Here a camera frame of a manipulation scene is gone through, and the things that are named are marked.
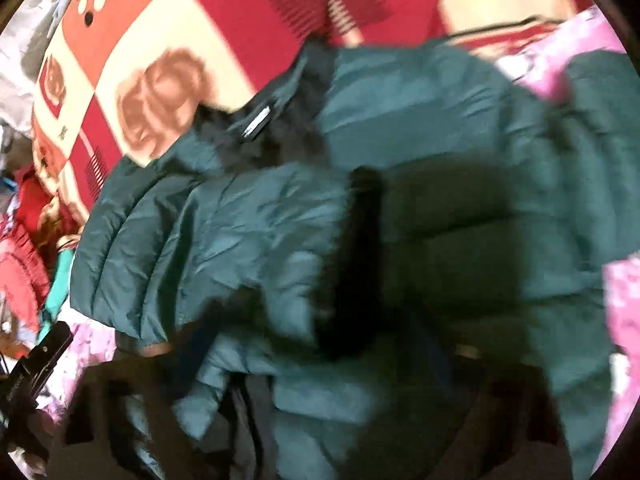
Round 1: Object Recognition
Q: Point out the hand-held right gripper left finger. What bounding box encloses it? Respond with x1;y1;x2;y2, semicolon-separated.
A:
47;317;223;480

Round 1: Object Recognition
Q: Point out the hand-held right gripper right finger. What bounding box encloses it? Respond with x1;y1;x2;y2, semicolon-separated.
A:
425;342;571;480

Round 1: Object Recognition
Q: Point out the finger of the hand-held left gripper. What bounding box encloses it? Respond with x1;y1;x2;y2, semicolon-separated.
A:
36;321;74;363

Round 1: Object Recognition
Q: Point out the green puffer jacket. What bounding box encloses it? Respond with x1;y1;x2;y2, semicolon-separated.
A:
69;35;640;480

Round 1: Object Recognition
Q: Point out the teal cloth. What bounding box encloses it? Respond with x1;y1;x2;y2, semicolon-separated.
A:
37;247;76;343

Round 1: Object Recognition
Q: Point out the red heart cushion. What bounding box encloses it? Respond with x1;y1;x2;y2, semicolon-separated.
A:
0;217;53;333

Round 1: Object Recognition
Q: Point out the pink penguin blanket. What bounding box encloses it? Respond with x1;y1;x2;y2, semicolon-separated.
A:
30;7;640;466

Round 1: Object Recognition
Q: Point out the red cloth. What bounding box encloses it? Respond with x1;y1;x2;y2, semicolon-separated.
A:
12;165;53;226

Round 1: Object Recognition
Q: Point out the white cloth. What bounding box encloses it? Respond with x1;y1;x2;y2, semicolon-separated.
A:
0;0;68;128

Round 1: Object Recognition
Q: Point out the red checkered rose blanket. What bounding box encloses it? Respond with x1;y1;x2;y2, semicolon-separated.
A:
30;0;596;221

